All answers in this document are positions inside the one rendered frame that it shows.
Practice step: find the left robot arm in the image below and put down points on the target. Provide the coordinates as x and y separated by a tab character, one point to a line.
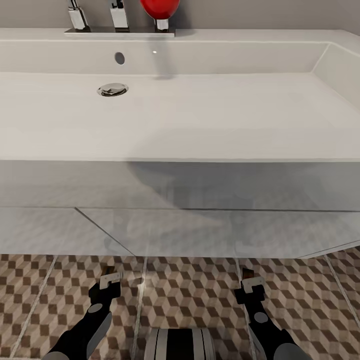
80	342

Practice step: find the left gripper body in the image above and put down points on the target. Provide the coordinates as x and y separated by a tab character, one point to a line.
113	291

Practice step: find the robot trunk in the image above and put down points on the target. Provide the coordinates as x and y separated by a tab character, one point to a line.
180	344

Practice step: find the mousetrap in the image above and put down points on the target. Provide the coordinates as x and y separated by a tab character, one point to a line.
247	273
108	270

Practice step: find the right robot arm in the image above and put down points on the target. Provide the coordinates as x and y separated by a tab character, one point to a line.
273	343

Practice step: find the furniture sink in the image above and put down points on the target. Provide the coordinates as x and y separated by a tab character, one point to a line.
219	143

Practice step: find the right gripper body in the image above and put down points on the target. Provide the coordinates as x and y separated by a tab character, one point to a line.
244	298

